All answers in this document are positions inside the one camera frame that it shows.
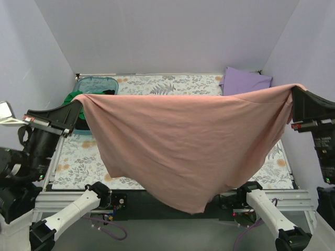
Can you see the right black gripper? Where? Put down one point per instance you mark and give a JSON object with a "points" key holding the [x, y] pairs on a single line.
{"points": [[314, 124]]}

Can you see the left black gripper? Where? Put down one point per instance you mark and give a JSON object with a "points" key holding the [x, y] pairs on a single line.
{"points": [[46, 125]]}

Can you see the pink t shirt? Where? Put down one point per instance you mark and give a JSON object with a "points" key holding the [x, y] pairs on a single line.
{"points": [[184, 150]]}

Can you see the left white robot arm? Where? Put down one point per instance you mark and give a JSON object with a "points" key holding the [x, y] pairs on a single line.
{"points": [[19, 172]]}

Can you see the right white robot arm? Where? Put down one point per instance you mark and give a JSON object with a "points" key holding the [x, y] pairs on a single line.
{"points": [[287, 235]]}

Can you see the black t shirt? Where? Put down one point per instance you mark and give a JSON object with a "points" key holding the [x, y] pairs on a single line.
{"points": [[81, 123]]}

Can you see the green t shirt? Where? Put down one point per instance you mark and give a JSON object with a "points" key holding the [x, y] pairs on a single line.
{"points": [[70, 97]]}

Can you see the teal plastic basket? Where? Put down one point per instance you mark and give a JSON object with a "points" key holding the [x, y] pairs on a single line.
{"points": [[92, 84]]}

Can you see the floral table mat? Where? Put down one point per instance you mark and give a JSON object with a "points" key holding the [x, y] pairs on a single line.
{"points": [[78, 161]]}

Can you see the folded purple t shirt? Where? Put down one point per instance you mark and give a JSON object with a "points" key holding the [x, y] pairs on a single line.
{"points": [[237, 81]]}

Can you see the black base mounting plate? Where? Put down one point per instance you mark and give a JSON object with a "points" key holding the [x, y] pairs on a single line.
{"points": [[140, 205]]}

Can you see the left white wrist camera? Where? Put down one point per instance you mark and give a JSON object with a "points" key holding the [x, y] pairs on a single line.
{"points": [[7, 115]]}

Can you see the aluminium frame rail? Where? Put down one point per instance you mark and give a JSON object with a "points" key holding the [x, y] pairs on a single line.
{"points": [[52, 204]]}

